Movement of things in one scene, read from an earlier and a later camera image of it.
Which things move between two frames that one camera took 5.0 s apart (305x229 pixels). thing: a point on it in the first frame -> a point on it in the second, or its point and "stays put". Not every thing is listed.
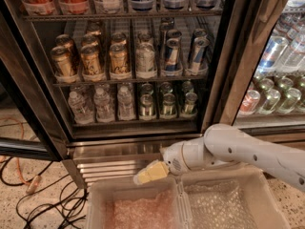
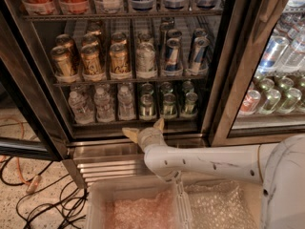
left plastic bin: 129,204 stays put
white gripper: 172,159 -> 149,138
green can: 187,87 stays put
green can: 146,107 stays put
